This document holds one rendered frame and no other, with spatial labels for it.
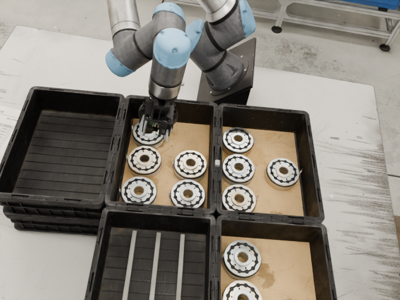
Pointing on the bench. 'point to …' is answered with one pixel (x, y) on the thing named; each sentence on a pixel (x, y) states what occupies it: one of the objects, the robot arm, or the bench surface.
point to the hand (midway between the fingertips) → (154, 131)
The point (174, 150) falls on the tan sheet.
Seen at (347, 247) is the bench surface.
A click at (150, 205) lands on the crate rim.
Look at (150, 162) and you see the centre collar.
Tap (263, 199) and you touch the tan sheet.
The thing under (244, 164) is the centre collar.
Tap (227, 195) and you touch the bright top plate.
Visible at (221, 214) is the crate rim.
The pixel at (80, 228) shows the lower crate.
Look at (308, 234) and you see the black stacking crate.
